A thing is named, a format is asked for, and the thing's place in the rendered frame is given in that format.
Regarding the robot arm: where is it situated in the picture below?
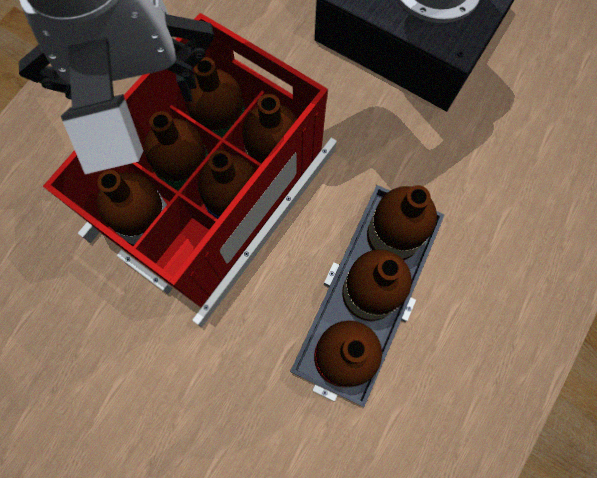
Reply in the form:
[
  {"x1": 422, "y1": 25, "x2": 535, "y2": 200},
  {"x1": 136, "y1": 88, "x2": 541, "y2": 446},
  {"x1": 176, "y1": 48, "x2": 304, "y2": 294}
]
[{"x1": 27, "y1": 0, "x2": 479, "y2": 174}]

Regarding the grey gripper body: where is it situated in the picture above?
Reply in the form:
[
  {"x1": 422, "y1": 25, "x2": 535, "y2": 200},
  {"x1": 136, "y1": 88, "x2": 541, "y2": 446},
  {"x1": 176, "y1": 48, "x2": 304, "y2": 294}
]
[{"x1": 20, "y1": 0, "x2": 176, "y2": 85}]

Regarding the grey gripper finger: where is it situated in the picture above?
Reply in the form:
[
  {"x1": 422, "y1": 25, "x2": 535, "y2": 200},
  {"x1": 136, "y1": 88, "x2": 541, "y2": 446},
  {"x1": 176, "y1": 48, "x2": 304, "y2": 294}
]
[
  {"x1": 19, "y1": 45, "x2": 71, "y2": 100},
  {"x1": 165, "y1": 14, "x2": 214, "y2": 103}
]

